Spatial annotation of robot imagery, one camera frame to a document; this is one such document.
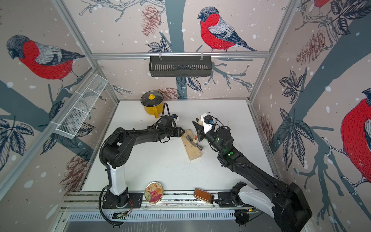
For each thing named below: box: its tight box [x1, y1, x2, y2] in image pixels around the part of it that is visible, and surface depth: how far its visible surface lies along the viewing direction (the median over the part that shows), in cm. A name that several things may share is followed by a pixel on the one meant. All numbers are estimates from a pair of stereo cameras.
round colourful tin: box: [144, 181, 164, 204], surface depth 75 cm
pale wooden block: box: [181, 128, 203, 161], surface depth 91 cm
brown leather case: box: [193, 187, 215, 205], surface depth 73 cm
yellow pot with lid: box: [140, 89, 164, 119], surface depth 106 cm
